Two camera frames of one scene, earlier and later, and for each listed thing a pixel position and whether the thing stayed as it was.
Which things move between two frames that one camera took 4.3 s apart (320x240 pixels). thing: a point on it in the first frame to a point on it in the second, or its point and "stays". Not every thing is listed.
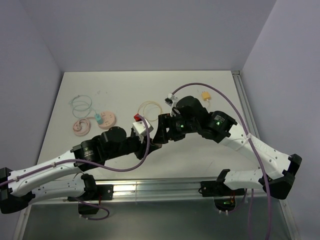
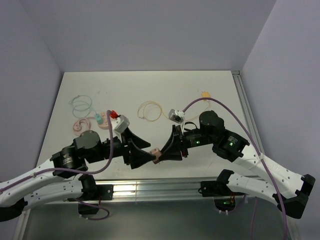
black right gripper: (165, 121) to (172, 151)
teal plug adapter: (98, 118) stays
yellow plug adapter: (205, 95) stays
